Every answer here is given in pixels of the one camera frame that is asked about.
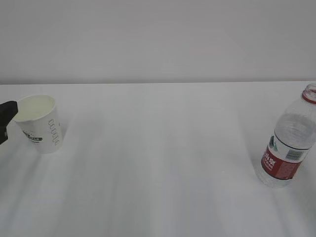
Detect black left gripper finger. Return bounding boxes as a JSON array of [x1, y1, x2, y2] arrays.
[[0, 101, 18, 144]]

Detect clear water bottle red label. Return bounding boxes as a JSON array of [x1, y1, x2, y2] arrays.
[[256, 83, 316, 188]]

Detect white paper cup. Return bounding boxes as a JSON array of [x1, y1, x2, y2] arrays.
[[13, 95, 63, 154]]

